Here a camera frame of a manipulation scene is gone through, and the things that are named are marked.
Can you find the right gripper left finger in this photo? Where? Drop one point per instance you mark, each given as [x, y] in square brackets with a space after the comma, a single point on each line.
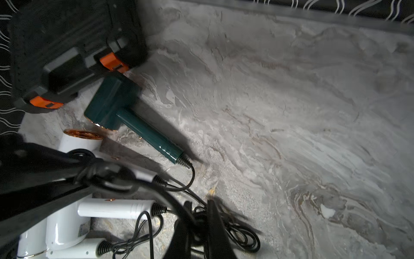
[180, 245]

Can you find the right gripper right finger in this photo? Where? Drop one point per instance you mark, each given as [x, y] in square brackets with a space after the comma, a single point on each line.
[218, 244]

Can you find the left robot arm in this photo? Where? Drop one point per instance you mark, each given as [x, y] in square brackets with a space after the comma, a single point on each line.
[37, 181]

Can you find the white hair dryer middle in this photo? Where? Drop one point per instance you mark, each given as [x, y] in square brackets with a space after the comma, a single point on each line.
[70, 225]

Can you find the white hair dryer upper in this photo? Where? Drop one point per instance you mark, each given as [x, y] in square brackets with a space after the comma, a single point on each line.
[73, 139]

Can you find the green hair dryer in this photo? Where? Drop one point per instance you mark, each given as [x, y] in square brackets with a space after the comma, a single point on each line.
[111, 107]

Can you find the black plastic tool case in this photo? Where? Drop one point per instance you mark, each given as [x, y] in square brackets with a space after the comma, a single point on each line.
[59, 47]

